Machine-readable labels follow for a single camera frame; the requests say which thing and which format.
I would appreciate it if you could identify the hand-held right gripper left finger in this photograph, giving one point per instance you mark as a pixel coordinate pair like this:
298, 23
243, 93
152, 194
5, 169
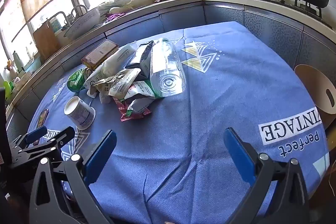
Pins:
101, 155

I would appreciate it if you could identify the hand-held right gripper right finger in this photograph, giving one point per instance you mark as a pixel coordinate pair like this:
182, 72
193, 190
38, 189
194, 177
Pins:
237, 153

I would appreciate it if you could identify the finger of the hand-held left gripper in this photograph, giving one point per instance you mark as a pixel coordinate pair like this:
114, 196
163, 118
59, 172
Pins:
65, 133
36, 133

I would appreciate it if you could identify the white paper cup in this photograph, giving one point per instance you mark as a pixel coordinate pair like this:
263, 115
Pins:
81, 113

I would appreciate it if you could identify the red snack wrapper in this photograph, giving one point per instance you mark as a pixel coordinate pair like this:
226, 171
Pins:
118, 106
134, 116

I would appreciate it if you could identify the green drink can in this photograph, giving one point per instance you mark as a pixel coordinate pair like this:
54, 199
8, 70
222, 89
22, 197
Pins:
76, 81

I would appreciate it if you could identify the white grey snack bag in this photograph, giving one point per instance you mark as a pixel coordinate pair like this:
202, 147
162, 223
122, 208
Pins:
139, 106

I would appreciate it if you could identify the beige foil wrapper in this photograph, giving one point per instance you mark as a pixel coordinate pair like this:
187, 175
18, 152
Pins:
105, 83

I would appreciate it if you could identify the white green snack bag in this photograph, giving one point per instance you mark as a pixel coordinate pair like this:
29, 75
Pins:
143, 91

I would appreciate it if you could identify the white printed snack packet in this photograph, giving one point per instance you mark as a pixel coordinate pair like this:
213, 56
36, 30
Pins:
126, 81

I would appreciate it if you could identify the yellow cardboard box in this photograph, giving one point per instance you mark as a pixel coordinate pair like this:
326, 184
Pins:
99, 54

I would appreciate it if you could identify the large white plastic bag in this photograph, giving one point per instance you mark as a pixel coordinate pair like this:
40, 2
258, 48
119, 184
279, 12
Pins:
113, 61

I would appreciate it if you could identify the tan waste bin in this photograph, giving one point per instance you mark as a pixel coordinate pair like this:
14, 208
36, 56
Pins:
312, 87

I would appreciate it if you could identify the black white milk carton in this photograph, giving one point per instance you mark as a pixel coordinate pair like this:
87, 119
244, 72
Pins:
141, 56

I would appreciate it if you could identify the clear plastic bottle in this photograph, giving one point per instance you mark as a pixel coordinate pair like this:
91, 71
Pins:
165, 64

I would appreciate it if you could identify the smartphone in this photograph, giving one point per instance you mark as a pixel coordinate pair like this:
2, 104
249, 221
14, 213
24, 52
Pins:
42, 117

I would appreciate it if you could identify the blue printed tablecloth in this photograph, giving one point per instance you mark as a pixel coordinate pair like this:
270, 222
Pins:
197, 108

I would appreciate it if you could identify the light blue plastic basin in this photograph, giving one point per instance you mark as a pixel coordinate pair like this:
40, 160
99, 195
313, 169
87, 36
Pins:
31, 66

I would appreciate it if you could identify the white kettle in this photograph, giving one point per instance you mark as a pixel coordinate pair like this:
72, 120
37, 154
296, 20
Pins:
17, 61

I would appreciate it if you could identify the wooden cutting board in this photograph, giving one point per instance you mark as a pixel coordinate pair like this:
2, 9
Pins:
46, 41

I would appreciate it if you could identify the teal white box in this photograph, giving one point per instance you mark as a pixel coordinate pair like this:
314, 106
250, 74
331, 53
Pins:
55, 24

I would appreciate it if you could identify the white printed basin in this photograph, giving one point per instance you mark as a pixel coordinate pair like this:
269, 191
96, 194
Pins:
84, 23

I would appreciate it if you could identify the purple vegetable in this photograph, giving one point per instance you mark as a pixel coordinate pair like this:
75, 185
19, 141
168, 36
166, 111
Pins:
113, 16

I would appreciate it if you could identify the metal faucet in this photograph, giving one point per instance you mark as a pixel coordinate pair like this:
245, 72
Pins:
78, 5

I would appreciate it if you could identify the white radish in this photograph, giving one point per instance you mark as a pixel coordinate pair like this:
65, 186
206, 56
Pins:
115, 10

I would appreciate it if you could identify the green onions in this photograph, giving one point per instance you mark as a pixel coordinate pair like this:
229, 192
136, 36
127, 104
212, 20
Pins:
118, 6

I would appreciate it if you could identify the blue kitchen counter cabinet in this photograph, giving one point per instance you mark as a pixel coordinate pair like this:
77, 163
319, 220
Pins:
183, 14

